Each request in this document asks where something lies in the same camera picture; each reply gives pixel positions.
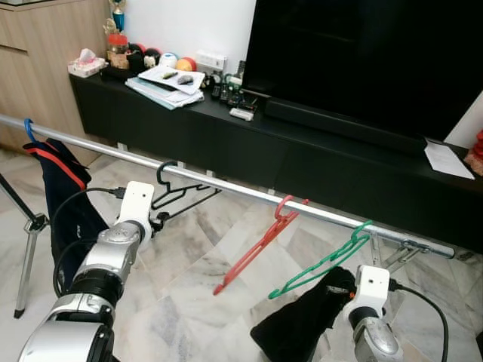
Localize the small white router box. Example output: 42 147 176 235
229 108 256 121

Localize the light wooden cabinet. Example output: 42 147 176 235
0 0 110 167

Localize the white paper sheet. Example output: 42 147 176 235
425 140 475 180

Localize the black plastic hanger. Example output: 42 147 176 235
151 161 223 212

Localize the glass jar red lid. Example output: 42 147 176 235
107 34 129 69

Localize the silver metal clothes rack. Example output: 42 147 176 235
0 113 459 319

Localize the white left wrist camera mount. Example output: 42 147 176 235
117 181 155 242

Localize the navy polo shirt red collar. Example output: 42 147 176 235
23 138 110 291

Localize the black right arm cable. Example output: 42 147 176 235
389 281 450 362

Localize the blue plastic hanger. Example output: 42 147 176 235
23 117 38 144

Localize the pink tissue box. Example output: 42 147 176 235
68 49 108 78

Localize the black flat television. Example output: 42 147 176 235
241 0 483 140

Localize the black shirt red trim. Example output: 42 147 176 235
251 265 357 362

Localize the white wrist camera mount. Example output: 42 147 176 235
117 181 155 242
346 264 392 325

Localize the black TV console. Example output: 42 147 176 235
69 72 483 253

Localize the red plastic hanger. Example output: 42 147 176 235
213 195 310 296

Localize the gold and blue trophy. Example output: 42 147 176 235
106 0 128 35

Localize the stack of white papers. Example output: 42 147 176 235
125 64 206 110

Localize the black soundbar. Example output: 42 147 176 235
263 98 427 157

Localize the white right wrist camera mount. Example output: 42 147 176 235
346 264 392 325

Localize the green plastic hanger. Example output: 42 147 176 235
268 220 374 300

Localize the white power socket box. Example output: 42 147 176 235
196 51 227 72

